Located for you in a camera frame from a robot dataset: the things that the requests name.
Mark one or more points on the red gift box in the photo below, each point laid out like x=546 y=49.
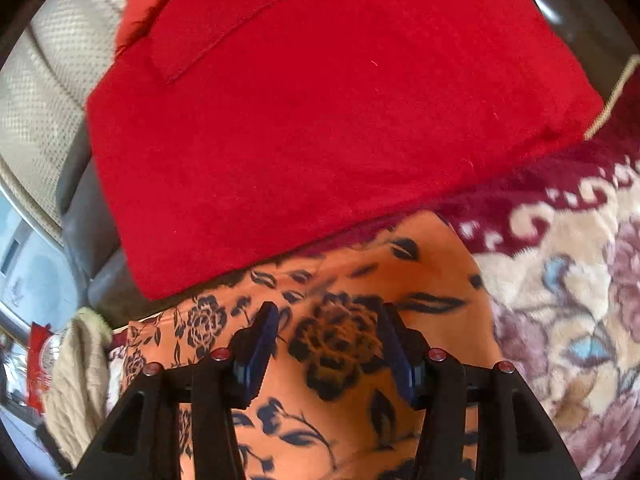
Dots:
x=40 y=375

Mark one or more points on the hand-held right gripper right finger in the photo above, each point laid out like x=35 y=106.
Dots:
x=397 y=355

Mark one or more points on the red folded blanket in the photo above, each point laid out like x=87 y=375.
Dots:
x=325 y=135

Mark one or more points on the red pillow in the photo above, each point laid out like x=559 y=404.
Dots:
x=137 y=10

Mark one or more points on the beige quilted jacket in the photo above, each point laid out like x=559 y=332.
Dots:
x=75 y=400

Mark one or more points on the floral maroon sofa cover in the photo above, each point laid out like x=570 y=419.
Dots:
x=575 y=285

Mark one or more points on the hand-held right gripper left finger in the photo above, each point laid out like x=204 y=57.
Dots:
x=260 y=345

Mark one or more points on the beige dotted curtain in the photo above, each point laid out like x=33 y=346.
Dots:
x=50 y=85

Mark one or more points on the orange floral shirt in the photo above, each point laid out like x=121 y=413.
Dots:
x=340 y=285

